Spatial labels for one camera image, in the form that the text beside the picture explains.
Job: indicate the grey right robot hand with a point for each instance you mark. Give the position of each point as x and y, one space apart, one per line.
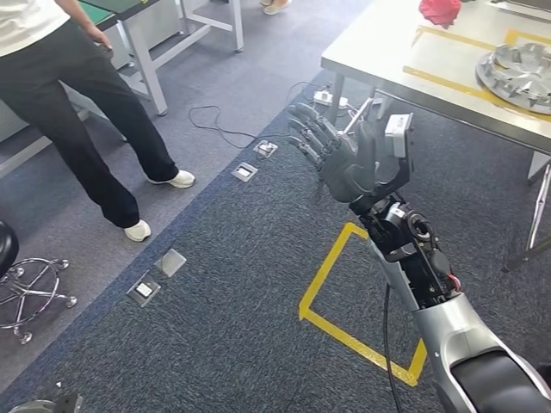
349 171

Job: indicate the silver wheel hubcap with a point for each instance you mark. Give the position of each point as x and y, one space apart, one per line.
516 74

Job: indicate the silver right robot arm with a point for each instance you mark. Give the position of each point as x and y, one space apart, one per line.
456 336

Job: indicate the white power strip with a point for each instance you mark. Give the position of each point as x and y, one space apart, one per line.
323 98

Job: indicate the steel floor socket with plug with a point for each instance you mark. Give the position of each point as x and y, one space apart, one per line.
266 149

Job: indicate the pale grey table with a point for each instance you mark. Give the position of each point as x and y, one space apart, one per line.
379 40

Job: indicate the person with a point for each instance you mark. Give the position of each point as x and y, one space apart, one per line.
64 85
275 7

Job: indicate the red bag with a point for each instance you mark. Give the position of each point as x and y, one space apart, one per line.
439 11

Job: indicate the steel floor socket closed lid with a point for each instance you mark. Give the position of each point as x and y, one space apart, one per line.
170 263

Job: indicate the steel floor socket white label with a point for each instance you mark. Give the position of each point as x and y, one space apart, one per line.
143 289

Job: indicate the black stool chrome base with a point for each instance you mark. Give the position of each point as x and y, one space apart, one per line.
6 245

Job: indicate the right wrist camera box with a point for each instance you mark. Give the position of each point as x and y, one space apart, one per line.
398 134

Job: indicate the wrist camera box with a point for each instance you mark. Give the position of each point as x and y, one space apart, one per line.
69 402
398 134

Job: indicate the white workbench frame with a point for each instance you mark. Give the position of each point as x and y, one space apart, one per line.
144 68

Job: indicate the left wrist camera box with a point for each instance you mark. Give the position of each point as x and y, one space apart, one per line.
69 402

